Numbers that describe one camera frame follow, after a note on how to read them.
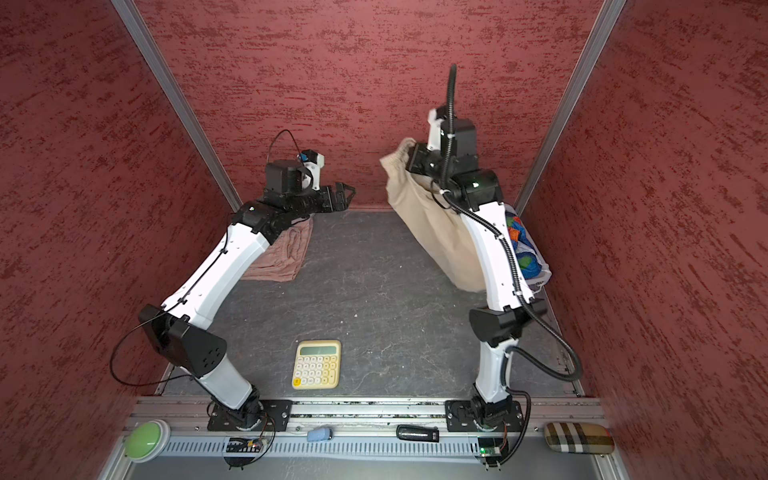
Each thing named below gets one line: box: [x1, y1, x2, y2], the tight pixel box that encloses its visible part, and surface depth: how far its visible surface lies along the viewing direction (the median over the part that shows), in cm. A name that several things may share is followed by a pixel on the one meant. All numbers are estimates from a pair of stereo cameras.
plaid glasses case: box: [544, 422, 615, 454], surface depth 70 cm
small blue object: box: [307, 428, 333, 442], surface depth 72 cm
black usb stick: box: [396, 424, 440, 442], surface depth 71 cm
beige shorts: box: [380, 138, 487, 293], surface depth 83 cm
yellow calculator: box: [292, 339, 342, 390], surface depth 82 cm
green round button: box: [124, 419, 171, 463], surface depth 71 cm
